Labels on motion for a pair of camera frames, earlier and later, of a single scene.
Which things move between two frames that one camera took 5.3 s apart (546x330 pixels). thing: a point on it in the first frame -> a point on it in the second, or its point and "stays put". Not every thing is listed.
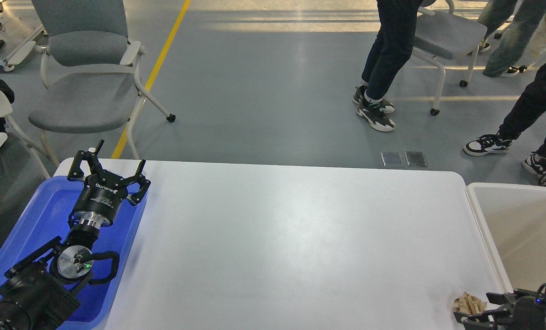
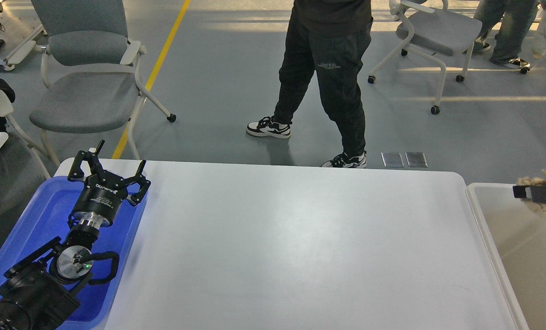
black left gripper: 101,196 stays put
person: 392,49 -> 330,37
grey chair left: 89,69 stays put
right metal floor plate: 415,159 stays put
